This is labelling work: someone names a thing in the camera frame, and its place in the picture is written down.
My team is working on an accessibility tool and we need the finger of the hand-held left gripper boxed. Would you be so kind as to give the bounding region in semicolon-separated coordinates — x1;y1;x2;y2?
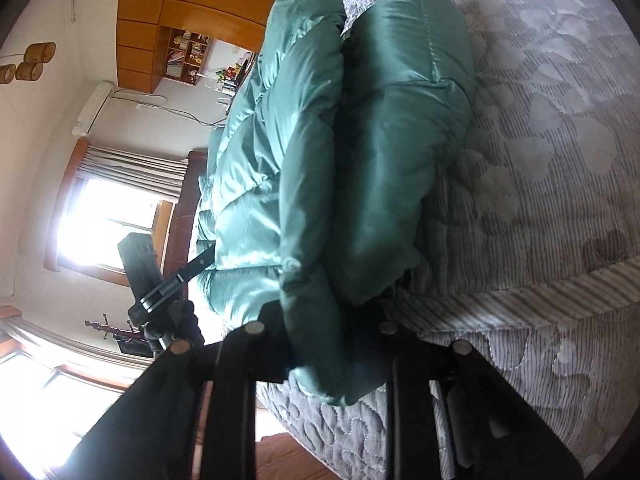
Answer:
172;254;218;289

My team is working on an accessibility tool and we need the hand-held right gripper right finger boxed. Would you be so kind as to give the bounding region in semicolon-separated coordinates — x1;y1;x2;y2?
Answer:
372;305;587;480

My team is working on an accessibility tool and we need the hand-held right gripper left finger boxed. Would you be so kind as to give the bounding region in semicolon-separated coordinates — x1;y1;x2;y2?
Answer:
62;302;292;480

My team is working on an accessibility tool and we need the green quilted down jacket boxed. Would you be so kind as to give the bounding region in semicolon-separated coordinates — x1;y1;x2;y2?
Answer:
197;0;476;408

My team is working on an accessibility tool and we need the wooden coat rack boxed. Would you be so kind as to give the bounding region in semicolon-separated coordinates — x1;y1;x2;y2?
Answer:
84;313;153;358

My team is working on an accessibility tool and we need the dark brown headboard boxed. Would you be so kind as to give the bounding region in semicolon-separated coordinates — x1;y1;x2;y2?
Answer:
165;149;217;281

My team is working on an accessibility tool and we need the striped grey curtain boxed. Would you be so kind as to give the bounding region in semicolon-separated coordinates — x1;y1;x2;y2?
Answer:
75;144;190;202

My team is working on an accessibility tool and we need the large bay window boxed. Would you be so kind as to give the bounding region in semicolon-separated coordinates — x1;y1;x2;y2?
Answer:
0;305;138;480

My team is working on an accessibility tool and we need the white air conditioner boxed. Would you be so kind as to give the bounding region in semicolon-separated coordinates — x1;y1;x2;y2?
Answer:
71;81;115;137

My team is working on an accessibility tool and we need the clutter of desk bottles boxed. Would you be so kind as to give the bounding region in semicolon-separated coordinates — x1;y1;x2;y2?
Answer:
215;57;257;98

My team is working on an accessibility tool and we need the wooden bookshelf with books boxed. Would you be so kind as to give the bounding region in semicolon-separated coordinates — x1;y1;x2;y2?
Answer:
162;27;213;83

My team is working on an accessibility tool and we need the floral quilted bedspread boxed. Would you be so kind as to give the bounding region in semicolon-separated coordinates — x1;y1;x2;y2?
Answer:
255;0;640;480

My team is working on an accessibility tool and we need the bamboo ceiling lamp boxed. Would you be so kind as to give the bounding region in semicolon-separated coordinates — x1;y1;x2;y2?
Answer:
0;41;57;84

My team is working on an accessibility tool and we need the white wall cable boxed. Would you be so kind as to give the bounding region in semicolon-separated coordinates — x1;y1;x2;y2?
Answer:
112;89;228;128

